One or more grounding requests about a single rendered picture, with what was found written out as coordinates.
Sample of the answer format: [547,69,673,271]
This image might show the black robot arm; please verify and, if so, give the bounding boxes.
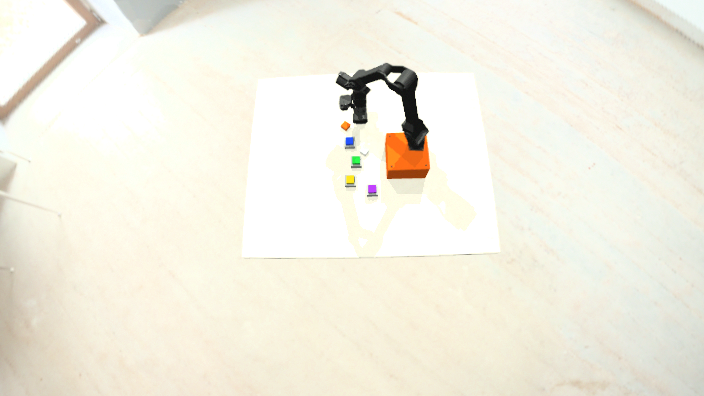
[335,63,429,151]

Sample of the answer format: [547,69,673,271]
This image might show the blue button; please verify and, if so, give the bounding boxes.
[344,136,355,149]

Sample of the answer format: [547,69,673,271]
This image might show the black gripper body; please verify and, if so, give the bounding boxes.
[353,96,368,124]

